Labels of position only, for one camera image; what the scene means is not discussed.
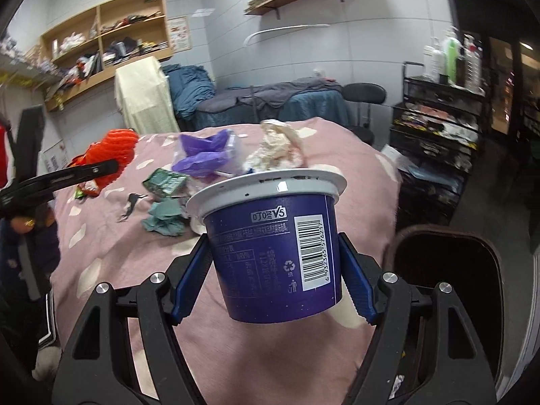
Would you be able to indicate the green bottle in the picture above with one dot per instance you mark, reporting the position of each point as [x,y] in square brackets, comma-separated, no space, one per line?
[452,59]

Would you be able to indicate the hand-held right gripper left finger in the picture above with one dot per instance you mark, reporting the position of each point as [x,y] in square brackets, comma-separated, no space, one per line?
[190,280]

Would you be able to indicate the grey blanket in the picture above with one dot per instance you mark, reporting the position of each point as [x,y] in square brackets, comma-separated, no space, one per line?
[287,90]

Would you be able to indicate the teal cloth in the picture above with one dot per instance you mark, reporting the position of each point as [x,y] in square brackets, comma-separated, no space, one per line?
[164,217]

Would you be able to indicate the dark trash bin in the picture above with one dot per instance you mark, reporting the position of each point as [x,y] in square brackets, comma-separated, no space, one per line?
[455,261]

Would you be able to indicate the white paper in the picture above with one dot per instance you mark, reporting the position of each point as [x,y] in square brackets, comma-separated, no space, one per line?
[274,147]

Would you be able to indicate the black stool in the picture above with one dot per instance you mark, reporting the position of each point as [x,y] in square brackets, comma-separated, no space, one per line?
[363,93]

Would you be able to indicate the black cart rack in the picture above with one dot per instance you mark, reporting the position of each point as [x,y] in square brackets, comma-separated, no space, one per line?
[438,135]

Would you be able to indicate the wall poster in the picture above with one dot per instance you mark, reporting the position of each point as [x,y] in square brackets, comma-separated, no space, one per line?
[178,33]

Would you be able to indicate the clear bottle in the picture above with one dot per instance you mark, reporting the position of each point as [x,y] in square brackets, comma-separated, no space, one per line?
[472,65]

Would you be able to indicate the pink dotted blanket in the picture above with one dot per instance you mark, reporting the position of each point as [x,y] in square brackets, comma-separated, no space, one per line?
[105,240]

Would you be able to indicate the pile of blue bedding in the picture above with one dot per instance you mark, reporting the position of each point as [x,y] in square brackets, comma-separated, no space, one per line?
[190,88]

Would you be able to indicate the red snack packet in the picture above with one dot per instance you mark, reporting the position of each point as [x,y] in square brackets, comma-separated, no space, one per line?
[88,189]

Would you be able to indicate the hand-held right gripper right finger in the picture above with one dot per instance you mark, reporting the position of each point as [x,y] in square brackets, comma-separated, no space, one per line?
[358,287]

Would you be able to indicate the green foil packet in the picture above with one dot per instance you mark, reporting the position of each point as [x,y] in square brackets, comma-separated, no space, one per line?
[164,181]

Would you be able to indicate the red knitted decoration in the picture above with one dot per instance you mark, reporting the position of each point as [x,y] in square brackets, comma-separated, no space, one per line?
[114,147]

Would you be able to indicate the beige cloth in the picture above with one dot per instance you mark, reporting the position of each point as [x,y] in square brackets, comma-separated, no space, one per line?
[143,97]

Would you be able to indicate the purple plastic bag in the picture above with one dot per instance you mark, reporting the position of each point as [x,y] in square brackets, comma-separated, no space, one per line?
[202,160]

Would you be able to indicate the person's dark clothing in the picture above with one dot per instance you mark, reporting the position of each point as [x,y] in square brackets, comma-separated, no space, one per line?
[29,261]

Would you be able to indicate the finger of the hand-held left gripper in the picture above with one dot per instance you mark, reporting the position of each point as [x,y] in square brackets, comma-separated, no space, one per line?
[63,179]

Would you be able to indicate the purple yogurt cup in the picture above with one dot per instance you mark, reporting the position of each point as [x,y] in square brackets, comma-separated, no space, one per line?
[261,261]

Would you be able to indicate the wooden wall cabinet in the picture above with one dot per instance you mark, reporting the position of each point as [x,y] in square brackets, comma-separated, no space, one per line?
[167,21]

